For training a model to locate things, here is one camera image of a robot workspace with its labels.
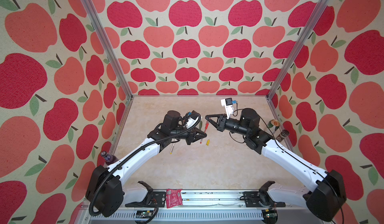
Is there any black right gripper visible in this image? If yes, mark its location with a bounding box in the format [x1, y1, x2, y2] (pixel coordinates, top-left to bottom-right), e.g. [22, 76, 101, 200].
[205, 113, 251, 140]

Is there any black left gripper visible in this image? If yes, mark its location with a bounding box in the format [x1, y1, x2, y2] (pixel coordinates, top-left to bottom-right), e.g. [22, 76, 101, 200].
[170, 125, 207, 145]

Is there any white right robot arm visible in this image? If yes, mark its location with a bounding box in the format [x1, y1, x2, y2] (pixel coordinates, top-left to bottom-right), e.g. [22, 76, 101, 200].
[206, 109, 347, 222]

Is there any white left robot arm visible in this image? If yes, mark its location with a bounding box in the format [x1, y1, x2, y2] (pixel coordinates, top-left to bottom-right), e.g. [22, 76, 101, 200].
[86, 126, 207, 217]

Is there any green drink can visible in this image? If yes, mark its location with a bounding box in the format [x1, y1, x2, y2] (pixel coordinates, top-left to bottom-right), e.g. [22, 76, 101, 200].
[267, 119, 280, 129]

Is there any brown spice jar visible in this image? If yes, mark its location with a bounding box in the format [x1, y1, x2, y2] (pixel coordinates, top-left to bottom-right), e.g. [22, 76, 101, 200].
[276, 130, 290, 142]

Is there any pink snack packet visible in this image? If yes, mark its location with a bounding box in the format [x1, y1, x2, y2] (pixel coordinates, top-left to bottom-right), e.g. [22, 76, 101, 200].
[166, 189, 183, 209]

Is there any purple drink bottle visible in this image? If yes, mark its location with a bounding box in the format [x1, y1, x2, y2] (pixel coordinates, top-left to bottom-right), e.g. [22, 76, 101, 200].
[100, 151, 119, 165]

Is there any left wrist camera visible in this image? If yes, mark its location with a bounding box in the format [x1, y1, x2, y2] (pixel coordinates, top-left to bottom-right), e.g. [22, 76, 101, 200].
[182, 112, 198, 129]

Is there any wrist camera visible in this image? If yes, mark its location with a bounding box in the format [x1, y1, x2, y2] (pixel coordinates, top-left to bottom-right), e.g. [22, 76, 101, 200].
[221, 98, 237, 119]
[182, 112, 198, 129]

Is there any black corrugated cable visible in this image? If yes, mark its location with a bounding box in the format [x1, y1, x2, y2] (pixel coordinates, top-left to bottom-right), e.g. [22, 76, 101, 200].
[88, 112, 202, 217]

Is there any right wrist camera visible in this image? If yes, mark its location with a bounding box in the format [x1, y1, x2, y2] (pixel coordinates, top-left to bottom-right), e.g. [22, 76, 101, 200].
[221, 98, 237, 119]

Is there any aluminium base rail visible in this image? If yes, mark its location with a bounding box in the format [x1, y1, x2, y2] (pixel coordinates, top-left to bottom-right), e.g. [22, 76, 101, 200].
[71, 190, 321, 224]

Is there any aluminium frame post right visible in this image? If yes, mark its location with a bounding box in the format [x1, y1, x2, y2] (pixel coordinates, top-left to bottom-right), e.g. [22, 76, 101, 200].
[267, 0, 331, 102]

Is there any aluminium frame post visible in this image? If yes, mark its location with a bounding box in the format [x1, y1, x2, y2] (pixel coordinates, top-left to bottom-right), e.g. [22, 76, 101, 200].
[267, 0, 331, 102]
[80, 0, 133, 102]

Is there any aluminium frame post left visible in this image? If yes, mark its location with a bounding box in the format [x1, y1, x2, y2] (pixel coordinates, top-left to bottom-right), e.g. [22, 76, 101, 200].
[80, 0, 133, 102]

